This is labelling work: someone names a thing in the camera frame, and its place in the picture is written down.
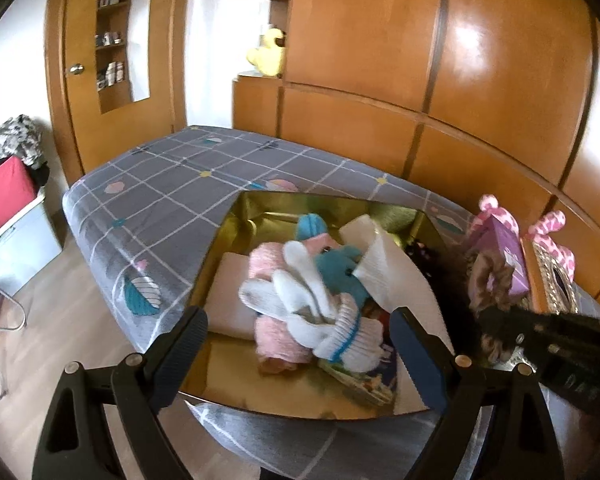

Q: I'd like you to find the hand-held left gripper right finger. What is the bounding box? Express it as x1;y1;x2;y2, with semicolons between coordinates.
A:
390;306;566;480

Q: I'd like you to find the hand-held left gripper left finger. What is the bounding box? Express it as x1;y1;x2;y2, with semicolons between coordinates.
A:
32;305;208;480

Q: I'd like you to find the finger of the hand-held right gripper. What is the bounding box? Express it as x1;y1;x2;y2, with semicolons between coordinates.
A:
490;332;546;378
481;306;548;333

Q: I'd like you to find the blue tissue packet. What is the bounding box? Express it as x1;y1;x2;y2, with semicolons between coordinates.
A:
320;345;398;406

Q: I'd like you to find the brown fabric scrunchie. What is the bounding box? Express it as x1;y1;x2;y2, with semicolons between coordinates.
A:
462;250;526;366

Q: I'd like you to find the gold box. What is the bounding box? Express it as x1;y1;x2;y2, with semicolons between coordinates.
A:
177;190;463;418

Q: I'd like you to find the white foam pad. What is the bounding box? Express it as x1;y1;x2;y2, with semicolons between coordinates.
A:
205;252;261;338

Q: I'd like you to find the black dotted scrunchie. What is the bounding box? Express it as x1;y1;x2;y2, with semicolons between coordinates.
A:
405;240;481;351

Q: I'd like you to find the white paper towel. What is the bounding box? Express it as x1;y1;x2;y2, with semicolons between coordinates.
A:
337;214;456;411

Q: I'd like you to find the blue plush elephant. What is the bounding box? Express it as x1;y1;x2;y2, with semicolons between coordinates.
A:
295;212;376;311

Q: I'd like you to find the pink fluffy towel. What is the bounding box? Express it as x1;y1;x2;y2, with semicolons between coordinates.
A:
247;242;316;363

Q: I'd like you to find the white knit glove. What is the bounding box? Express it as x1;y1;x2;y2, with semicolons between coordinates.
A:
239;240;383;373

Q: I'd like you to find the silver embossed tissue box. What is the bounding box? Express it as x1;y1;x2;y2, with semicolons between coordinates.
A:
522;240;581;316

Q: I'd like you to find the purple carton box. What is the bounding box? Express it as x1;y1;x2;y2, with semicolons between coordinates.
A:
472;215;531;296

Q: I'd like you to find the white storage bin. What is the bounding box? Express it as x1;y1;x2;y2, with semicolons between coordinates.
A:
0;195;63;296

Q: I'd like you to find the red cloth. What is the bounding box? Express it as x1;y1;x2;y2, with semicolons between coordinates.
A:
0;155;38;246

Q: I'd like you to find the wooden door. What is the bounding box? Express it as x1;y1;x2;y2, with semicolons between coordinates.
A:
45;0;191;186

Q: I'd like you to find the camouflage cloth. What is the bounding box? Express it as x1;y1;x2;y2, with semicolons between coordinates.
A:
0;115;48;171

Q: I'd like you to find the row of small bottles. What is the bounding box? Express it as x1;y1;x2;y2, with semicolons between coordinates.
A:
96;0;127;92

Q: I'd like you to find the yellow plush toy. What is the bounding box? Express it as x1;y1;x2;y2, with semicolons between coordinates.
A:
246;28;287;79

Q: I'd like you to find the wooden wardrobe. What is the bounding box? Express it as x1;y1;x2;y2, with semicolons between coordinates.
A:
232;0;600;306

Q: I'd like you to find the metal wire rack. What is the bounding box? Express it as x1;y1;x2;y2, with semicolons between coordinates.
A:
0;285;28;401

